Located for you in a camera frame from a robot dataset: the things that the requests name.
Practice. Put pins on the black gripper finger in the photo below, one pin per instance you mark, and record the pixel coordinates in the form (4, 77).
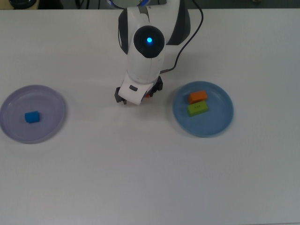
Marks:
(158, 86)
(117, 98)

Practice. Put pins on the red cylinder block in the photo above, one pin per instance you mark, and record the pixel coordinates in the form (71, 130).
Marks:
(147, 95)

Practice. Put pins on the orange block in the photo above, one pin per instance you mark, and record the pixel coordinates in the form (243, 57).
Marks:
(198, 96)

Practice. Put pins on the green block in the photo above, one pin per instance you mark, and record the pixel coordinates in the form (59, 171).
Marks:
(197, 108)

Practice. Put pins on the blue block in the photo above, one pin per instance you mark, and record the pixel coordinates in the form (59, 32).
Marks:
(32, 117)

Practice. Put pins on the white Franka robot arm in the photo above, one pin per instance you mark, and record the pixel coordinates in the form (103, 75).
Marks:
(143, 65)

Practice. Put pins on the blue plate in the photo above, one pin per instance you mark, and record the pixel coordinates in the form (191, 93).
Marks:
(211, 124)

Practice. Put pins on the purple plate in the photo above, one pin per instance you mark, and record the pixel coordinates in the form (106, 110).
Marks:
(47, 105)

